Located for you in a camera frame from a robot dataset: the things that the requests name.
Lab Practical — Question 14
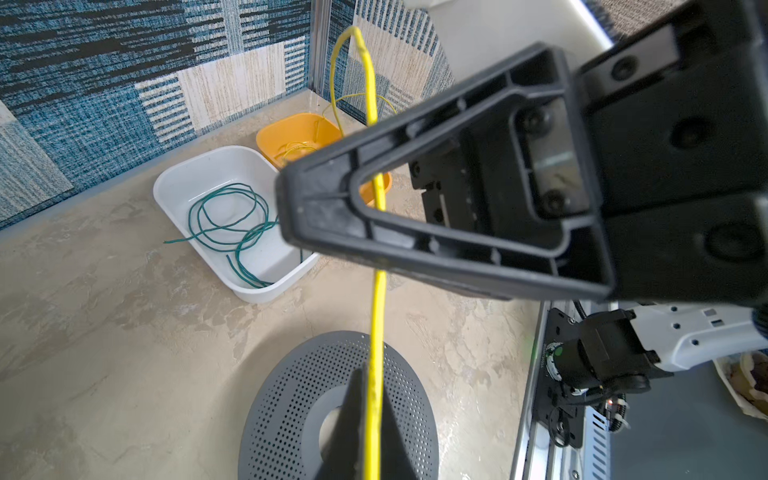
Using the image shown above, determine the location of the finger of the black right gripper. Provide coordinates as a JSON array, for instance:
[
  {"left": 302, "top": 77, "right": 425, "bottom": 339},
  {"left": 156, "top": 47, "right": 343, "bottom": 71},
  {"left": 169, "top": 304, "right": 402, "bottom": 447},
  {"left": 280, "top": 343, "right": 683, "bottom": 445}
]
[{"left": 275, "top": 43, "right": 616, "bottom": 300}]

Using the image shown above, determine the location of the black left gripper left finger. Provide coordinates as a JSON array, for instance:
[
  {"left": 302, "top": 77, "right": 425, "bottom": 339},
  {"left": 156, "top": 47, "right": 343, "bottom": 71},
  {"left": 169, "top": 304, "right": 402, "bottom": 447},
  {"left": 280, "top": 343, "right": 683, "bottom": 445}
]
[{"left": 315, "top": 368, "right": 366, "bottom": 480}]

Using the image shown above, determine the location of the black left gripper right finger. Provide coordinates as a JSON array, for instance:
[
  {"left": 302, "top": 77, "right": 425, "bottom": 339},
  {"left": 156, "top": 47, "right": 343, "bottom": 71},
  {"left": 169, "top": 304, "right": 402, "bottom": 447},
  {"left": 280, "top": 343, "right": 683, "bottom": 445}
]
[{"left": 380, "top": 390, "right": 418, "bottom": 480}]

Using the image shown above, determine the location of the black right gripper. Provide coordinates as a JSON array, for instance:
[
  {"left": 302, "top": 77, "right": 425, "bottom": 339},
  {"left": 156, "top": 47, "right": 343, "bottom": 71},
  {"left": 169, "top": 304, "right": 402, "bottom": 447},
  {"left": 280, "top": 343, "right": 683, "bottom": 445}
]
[{"left": 569, "top": 1, "right": 767, "bottom": 306}]

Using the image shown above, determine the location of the dark grey foam spool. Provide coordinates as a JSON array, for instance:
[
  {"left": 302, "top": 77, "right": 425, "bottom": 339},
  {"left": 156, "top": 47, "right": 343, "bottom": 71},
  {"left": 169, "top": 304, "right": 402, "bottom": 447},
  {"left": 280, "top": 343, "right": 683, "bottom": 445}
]
[{"left": 238, "top": 331, "right": 439, "bottom": 479}]

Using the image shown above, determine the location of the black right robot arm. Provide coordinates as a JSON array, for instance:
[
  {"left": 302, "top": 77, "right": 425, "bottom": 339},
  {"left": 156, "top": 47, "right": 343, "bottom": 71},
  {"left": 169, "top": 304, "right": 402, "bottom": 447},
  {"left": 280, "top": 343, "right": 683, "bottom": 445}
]
[{"left": 276, "top": 1, "right": 767, "bottom": 407}]

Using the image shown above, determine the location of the yellow plastic bin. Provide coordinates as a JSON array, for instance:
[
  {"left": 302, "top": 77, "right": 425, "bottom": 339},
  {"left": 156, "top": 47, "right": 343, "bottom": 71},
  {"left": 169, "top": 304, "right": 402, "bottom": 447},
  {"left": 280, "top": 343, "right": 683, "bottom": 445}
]
[{"left": 256, "top": 112, "right": 394, "bottom": 208}]

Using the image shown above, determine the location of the white plastic bin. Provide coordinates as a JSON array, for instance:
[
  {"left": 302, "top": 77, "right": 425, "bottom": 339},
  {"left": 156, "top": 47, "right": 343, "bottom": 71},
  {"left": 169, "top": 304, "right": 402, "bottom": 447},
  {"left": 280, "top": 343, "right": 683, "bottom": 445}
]
[{"left": 153, "top": 146, "right": 319, "bottom": 304}]

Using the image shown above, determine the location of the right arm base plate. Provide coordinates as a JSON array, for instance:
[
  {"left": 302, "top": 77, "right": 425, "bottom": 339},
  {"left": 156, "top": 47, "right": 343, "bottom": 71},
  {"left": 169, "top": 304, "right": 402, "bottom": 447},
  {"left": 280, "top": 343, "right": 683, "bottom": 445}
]
[{"left": 533, "top": 307, "right": 585, "bottom": 448}]

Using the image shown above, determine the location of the yellow cable coil in bin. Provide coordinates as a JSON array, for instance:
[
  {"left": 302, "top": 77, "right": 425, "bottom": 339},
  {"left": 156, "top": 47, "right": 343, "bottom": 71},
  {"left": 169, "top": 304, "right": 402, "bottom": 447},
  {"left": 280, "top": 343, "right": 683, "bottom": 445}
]
[{"left": 272, "top": 140, "right": 322, "bottom": 163}]

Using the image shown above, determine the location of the green cable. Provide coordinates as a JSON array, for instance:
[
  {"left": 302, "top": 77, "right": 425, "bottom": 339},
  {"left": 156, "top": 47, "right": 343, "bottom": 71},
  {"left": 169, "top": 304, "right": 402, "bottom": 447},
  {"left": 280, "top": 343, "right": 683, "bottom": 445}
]
[{"left": 163, "top": 182, "right": 283, "bottom": 289}]

